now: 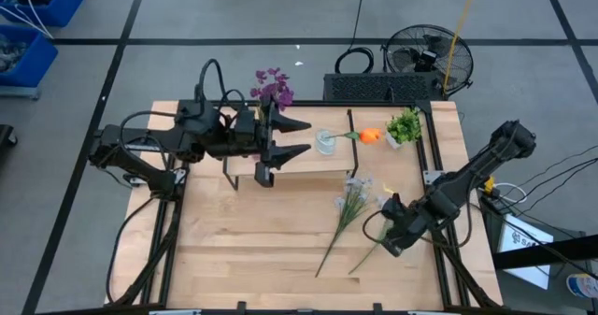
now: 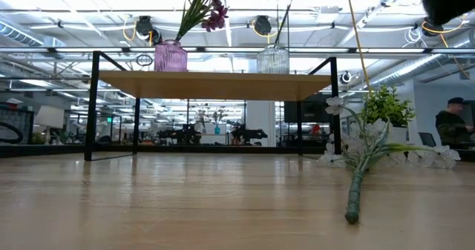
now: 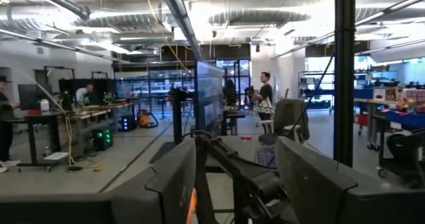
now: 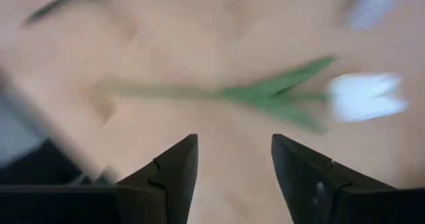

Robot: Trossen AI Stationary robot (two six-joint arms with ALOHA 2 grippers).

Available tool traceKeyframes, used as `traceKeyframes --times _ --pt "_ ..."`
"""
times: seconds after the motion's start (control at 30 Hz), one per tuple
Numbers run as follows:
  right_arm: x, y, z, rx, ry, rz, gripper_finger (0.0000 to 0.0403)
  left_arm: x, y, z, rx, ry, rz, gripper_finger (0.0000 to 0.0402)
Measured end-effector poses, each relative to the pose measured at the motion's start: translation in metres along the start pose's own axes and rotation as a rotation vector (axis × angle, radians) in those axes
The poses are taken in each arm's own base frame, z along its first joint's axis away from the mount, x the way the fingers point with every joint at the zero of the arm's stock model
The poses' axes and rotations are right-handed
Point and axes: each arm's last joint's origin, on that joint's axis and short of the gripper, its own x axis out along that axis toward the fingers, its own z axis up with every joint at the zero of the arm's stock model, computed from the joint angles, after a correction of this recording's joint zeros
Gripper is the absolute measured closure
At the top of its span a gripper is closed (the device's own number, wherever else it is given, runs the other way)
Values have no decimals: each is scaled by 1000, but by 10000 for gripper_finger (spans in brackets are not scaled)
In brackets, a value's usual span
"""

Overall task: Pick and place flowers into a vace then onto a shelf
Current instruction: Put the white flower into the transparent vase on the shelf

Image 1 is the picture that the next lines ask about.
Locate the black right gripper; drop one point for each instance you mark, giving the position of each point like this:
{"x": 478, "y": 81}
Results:
{"x": 402, "y": 228}

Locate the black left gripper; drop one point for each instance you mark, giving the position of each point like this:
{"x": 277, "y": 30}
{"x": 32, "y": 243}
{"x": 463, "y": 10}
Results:
{"x": 265, "y": 139}

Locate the clear glass vase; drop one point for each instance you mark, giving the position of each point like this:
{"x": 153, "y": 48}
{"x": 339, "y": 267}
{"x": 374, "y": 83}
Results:
{"x": 325, "y": 144}

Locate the purple artificial flower bunch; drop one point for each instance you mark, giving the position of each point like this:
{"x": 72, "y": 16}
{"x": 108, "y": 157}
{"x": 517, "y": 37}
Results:
{"x": 280, "y": 95}

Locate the white artificial flower bunch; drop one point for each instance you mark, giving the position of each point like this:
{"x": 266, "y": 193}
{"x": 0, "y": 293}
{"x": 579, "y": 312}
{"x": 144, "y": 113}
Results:
{"x": 353, "y": 203}

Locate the orange artificial tulip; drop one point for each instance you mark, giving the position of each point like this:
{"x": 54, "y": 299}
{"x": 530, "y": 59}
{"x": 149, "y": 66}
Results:
{"x": 370, "y": 135}

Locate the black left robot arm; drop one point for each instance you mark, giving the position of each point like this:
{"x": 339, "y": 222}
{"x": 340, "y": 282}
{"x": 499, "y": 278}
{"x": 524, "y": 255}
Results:
{"x": 196, "y": 128}

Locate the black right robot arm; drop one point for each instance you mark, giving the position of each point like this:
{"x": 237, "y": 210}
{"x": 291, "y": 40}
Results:
{"x": 472, "y": 170}

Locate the black perforated metal case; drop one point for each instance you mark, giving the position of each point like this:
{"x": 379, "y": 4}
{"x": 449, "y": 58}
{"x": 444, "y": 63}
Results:
{"x": 364, "y": 87}

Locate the yellow connector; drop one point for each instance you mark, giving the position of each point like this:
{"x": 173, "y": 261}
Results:
{"x": 488, "y": 185}

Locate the small green potted plant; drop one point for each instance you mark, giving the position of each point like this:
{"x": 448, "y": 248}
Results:
{"x": 405, "y": 127}

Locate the white box with logo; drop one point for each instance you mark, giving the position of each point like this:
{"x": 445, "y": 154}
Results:
{"x": 528, "y": 226}

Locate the black bar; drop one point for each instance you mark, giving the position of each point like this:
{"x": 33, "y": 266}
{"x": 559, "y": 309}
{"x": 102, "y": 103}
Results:
{"x": 551, "y": 252}

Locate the black floor fan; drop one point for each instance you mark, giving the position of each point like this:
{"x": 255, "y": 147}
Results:
{"x": 448, "y": 67}

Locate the round white blue container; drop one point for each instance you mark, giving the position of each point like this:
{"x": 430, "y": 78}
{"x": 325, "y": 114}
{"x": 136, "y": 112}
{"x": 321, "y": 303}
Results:
{"x": 584, "y": 286}

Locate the blue storage bin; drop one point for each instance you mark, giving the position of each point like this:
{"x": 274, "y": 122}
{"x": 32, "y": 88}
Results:
{"x": 37, "y": 58}
{"x": 65, "y": 6}

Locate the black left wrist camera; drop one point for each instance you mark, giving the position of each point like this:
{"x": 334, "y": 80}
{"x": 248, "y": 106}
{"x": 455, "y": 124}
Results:
{"x": 245, "y": 125}

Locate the black aluminium table frame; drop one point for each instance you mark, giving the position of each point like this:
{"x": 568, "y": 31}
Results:
{"x": 303, "y": 104}

